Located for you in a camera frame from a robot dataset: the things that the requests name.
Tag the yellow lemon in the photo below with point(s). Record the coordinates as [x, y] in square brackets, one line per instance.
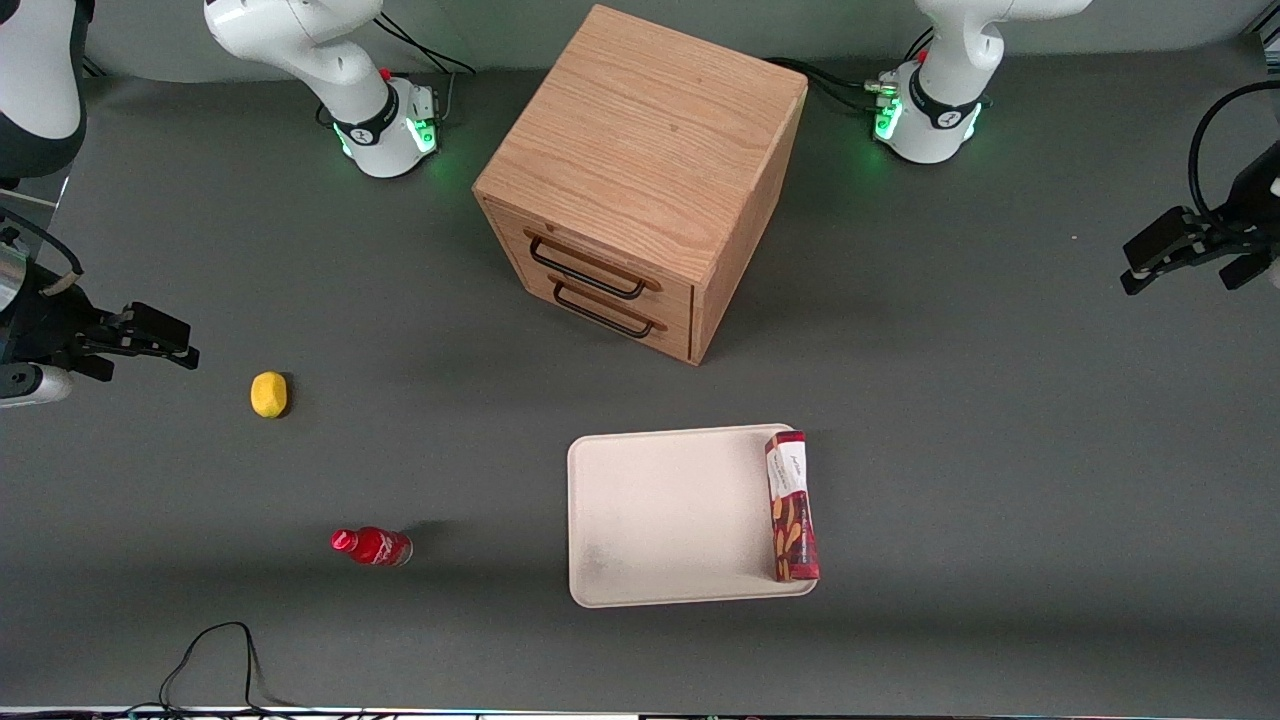
[268, 394]

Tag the red cookie box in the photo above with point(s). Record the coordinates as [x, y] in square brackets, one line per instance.
[792, 510]

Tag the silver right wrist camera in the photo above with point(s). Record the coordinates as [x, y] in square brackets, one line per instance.
[35, 385]

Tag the red soda bottle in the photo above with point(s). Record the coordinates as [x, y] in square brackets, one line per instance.
[372, 546]

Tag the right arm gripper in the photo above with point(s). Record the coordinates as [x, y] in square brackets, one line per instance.
[42, 318]

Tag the wooden drawer cabinet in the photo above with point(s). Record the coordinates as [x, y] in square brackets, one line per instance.
[640, 150]

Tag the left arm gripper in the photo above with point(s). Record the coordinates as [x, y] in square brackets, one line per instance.
[1254, 192]

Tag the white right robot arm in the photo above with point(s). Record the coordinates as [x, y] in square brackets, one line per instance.
[350, 90]

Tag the beige plastic tray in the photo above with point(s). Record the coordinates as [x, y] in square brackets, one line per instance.
[670, 515]

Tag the wooden drawer front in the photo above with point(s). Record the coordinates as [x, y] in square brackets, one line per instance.
[660, 335]
[600, 255]

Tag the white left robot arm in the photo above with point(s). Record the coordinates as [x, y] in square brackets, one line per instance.
[935, 120]

